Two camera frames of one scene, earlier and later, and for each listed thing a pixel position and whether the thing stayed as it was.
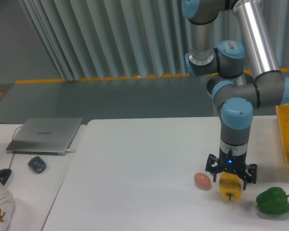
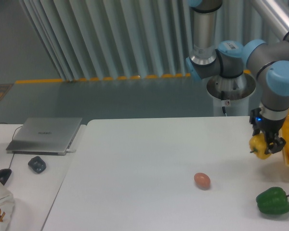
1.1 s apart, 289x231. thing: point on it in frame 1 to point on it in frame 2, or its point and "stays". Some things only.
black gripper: x=228 y=162 to x=270 y=128
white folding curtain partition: x=101 y=39 stays
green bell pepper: x=273 y=201 stays
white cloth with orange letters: x=2 y=206 stays
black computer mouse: x=3 y=175 stays
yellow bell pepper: x=230 y=186 to x=258 y=144
